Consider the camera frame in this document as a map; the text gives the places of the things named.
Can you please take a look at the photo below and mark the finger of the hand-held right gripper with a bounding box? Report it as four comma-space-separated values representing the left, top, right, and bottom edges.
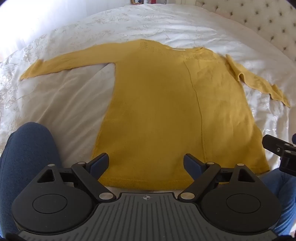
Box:
262, 134, 296, 155

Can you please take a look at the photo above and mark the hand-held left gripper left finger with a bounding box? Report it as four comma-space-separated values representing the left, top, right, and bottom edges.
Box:
36, 153, 117, 202

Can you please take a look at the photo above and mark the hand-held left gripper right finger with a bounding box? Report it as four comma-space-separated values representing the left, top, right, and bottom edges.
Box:
177, 153, 258, 202

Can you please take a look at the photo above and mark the yellow knit sweater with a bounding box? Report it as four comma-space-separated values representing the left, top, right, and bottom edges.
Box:
20, 39, 291, 189

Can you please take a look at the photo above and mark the person's right leg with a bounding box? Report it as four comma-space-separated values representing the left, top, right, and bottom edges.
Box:
260, 170, 296, 237

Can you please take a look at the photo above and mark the person's leg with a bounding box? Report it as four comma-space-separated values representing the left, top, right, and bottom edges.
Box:
260, 170, 296, 237
0, 122, 63, 235

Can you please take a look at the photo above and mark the person's left leg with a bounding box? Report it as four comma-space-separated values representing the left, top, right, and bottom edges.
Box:
0, 122, 63, 235

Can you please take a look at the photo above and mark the white embroidered bedspread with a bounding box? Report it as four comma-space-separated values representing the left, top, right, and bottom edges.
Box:
0, 3, 296, 194

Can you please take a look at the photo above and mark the beige tufted headboard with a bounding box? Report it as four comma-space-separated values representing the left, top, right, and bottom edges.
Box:
196, 0, 296, 62

